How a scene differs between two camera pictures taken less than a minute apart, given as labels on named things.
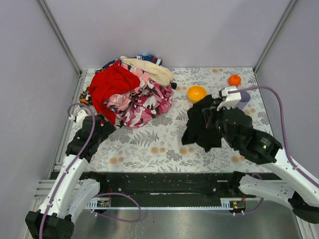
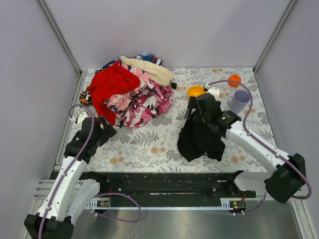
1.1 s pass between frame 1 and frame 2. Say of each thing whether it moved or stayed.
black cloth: moved
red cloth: stayed
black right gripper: moved
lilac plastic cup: stayed
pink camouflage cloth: stayed
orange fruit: stayed
